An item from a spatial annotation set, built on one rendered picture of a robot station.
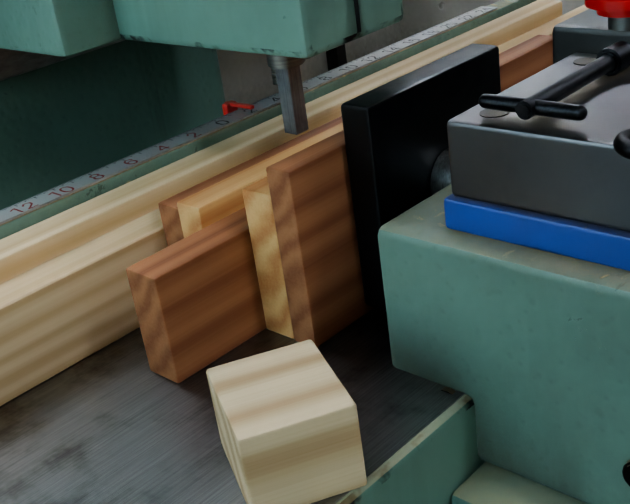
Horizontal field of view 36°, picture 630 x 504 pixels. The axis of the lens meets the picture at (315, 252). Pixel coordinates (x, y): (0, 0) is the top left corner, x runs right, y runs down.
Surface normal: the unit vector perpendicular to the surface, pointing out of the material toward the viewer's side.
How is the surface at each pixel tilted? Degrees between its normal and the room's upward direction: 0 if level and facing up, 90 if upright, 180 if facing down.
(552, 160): 90
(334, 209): 90
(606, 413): 90
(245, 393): 0
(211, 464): 0
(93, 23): 90
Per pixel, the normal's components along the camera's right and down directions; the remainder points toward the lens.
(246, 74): 0.77, 0.18
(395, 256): -0.68, 0.39
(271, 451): 0.32, 0.37
